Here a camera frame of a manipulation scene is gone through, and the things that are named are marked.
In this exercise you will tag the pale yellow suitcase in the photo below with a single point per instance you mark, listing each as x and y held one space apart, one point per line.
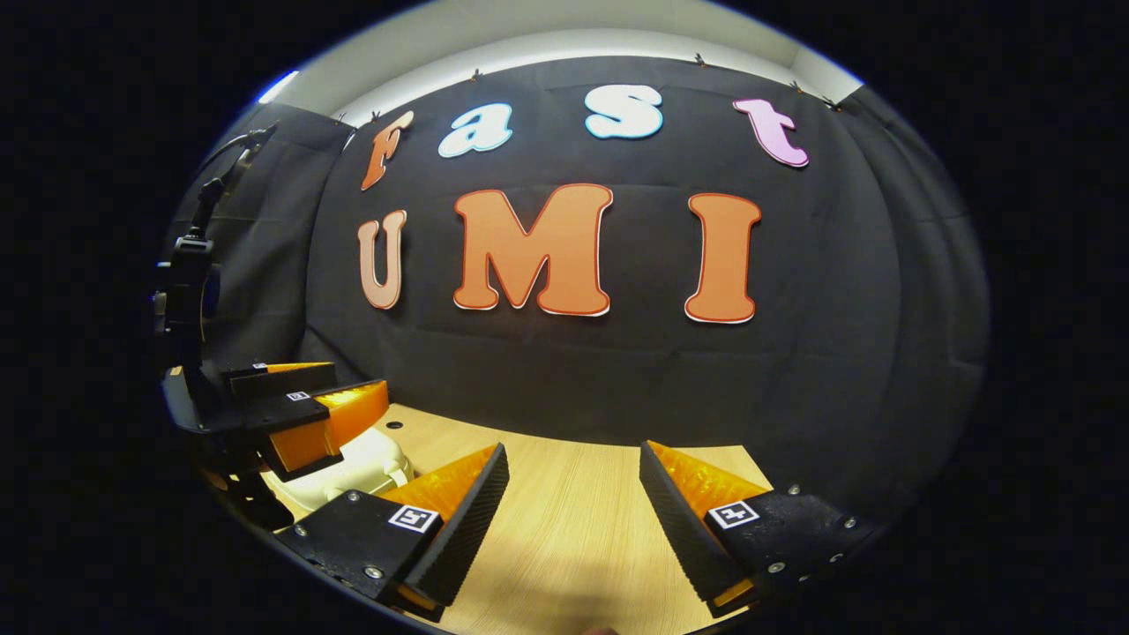
370 463

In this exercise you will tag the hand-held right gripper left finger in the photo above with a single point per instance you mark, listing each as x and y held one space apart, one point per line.
463 529

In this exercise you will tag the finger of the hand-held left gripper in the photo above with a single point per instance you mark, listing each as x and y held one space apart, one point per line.
282 381
291 413

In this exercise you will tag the ceiling light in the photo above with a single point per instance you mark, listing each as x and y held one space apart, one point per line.
278 86

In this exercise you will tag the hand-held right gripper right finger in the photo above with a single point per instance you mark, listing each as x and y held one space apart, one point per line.
679 529

